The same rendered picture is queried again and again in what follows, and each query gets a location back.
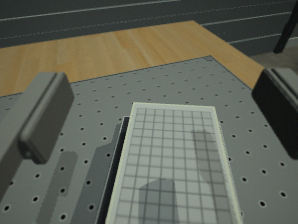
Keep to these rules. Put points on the grey deep-well block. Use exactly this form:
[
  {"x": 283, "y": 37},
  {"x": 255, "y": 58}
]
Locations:
[{"x": 173, "y": 169}]

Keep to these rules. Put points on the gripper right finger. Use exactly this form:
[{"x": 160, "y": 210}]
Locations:
[{"x": 276, "y": 95}]

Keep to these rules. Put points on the grey flat base plate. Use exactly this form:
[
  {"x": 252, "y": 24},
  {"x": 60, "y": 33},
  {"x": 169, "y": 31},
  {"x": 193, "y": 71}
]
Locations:
[{"x": 68, "y": 189}]

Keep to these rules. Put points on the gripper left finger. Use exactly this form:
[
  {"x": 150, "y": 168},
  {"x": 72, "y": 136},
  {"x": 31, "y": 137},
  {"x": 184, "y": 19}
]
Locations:
[{"x": 31, "y": 128}]

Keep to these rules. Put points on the dark grey plate nest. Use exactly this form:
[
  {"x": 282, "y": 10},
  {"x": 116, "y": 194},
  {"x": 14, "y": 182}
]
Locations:
[{"x": 109, "y": 185}]

